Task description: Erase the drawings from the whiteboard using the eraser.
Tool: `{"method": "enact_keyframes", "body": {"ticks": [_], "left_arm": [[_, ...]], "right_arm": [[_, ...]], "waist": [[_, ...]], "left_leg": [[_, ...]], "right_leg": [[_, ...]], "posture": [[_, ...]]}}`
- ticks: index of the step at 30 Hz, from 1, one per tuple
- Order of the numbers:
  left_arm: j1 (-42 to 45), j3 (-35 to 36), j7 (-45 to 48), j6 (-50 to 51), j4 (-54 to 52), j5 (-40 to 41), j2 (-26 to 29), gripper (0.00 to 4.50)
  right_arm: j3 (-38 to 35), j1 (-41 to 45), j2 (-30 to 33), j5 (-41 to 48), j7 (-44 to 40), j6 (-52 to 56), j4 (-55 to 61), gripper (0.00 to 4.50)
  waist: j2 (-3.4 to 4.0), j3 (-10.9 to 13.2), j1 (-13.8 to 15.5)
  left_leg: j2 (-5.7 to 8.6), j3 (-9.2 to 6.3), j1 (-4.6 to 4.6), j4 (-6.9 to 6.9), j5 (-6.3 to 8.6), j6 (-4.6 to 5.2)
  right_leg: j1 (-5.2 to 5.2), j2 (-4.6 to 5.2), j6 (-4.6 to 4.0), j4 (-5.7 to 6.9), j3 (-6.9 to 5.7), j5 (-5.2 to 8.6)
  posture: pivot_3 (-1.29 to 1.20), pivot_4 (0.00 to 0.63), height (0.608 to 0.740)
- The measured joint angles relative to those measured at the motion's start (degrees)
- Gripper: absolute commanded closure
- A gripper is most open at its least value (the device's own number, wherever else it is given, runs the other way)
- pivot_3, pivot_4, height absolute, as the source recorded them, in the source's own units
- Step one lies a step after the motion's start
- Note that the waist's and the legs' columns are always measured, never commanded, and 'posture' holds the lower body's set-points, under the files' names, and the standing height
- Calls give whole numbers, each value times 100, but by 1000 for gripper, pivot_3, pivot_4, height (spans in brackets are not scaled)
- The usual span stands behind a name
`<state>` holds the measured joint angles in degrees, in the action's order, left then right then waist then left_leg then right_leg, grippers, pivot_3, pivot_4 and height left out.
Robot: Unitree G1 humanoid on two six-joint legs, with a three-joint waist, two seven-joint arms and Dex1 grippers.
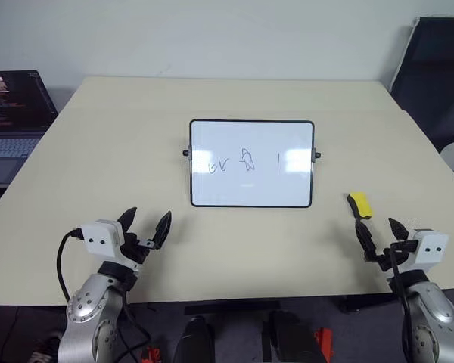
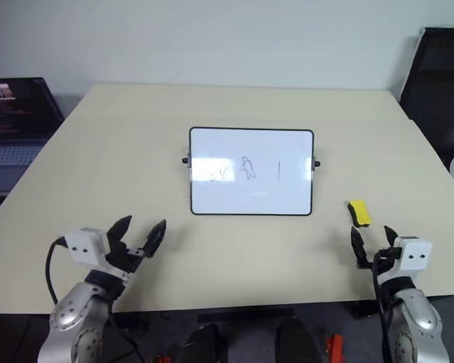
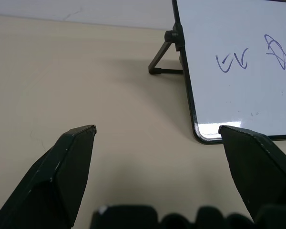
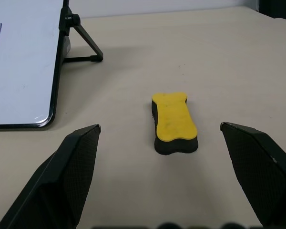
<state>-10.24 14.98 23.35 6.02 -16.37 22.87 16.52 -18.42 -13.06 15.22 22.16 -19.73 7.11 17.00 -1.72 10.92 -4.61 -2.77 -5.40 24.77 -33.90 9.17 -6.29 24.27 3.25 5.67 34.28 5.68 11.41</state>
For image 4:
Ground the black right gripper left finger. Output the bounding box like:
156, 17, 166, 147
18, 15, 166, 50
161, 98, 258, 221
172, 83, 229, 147
0, 124, 102, 229

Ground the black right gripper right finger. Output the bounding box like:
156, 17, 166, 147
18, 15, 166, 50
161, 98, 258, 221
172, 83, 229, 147
219, 122, 286, 227

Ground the yellow and black whiteboard eraser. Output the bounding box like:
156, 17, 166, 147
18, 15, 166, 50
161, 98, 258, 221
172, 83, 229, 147
151, 92, 199, 156

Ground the black-framed whiteboard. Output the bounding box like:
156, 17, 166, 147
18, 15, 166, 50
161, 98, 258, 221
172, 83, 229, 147
0, 0, 72, 130

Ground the black whiteboard stand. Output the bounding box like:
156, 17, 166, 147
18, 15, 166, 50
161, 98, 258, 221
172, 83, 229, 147
59, 0, 104, 64

